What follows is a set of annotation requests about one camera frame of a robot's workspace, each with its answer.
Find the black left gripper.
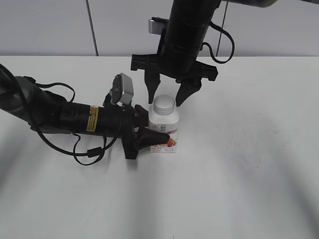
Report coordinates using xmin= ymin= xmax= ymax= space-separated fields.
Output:
xmin=98 ymin=105 xmax=170 ymax=159

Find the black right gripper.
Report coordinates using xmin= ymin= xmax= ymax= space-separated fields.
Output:
xmin=131 ymin=54 xmax=218 ymax=107

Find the white ribbed bottle cap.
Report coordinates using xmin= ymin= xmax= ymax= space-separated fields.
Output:
xmin=153 ymin=95 xmax=175 ymax=116

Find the white strawberry drink bottle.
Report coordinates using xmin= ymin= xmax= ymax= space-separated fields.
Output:
xmin=149 ymin=107 xmax=179 ymax=153

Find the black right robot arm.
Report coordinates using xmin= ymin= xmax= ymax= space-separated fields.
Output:
xmin=131 ymin=0 xmax=235 ymax=107

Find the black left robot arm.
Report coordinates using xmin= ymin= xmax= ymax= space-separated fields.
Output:
xmin=0 ymin=66 xmax=169 ymax=163

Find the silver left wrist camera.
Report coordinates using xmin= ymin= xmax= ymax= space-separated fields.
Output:
xmin=110 ymin=73 xmax=134 ymax=105

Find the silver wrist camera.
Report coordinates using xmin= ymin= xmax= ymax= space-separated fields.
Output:
xmin=148 ymin=17 xmax=168 ymax=35
xmin=110 ymin=73 xmax=134 ymax=105

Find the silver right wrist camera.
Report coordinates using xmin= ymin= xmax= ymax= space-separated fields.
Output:
xmin=148 ymin=17 xmax=168 ymax=35

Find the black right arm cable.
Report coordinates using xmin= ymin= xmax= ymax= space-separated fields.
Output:
xmin=201 ymin=21 xmax=235 ymax=64

